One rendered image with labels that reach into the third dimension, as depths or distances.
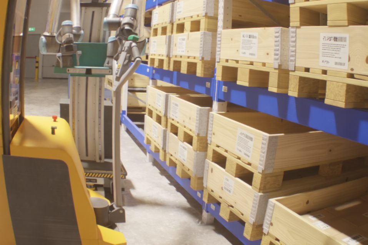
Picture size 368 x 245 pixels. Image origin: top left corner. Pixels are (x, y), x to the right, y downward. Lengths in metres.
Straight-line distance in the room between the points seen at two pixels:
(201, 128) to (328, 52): 1.55
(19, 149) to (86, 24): 1.90
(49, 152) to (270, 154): 1.14
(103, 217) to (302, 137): 1.25
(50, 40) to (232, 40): 1.47
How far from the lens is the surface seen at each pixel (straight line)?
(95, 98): 3.35
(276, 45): 1.93
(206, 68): 2.82
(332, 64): 1.54
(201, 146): 2.88
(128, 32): 2.21
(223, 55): 2.50
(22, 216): 1.83
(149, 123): 4.24
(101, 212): 2.14
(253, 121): 2.78
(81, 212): 1.78
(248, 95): 2.28
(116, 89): 2.02
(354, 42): 1.44
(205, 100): 3.67
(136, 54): 1.90
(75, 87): 3.28
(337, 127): 1.58
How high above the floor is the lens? 1.33
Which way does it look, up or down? 5 degrees down
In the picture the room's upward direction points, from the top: 4 degrees clockwise
